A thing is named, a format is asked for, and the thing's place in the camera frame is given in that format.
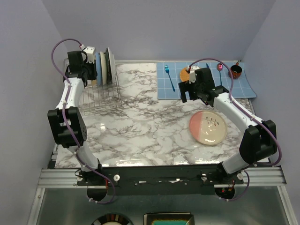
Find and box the wire dish rack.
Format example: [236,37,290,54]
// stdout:
[64,58,122,116]

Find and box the orange yellow plate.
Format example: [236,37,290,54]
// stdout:
[91,80,97,86]

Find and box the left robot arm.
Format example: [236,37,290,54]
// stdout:
[47,51,104,185]

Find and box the woven wicker trivet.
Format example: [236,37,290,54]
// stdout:
[180,67,189,82]

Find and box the iridescent spoon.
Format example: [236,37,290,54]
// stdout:
[217,63,223,86]

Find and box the cream white plate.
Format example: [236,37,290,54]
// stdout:
[99,52,107,85]

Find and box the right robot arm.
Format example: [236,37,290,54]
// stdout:
[179,66,281,184]

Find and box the brown ceramic cup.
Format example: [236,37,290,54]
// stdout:
[228,62,242,79]

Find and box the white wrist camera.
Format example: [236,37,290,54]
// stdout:
[188,66,200,84]
[80,44,96,64]

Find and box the light blue plate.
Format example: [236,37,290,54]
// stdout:
[95,52,102,86]

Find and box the aluminium extrusion rail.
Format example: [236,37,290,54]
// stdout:
[37,167,286,188]

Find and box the round striped object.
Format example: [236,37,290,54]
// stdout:
[91,213,133,225]

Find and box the black mounting base bar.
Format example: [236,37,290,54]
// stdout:
[77,164,243,196]

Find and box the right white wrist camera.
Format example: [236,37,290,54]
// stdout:
[188,66,200,84]

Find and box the grey white plate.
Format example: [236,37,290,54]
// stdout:
[107,47,116,82]

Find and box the pink and cream plate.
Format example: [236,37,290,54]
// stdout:
[189,110,227,145]

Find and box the blue metal fork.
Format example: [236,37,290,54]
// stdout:
[165,65,175,92]

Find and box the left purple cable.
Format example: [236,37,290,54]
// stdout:
[51,38,116,204]

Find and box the dark rectangular tray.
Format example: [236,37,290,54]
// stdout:
[143,212,195,225]

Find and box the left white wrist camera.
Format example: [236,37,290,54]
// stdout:
[80,44,96,64]

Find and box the blue tiled placemat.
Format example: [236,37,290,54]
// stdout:
[157,60,256,100]

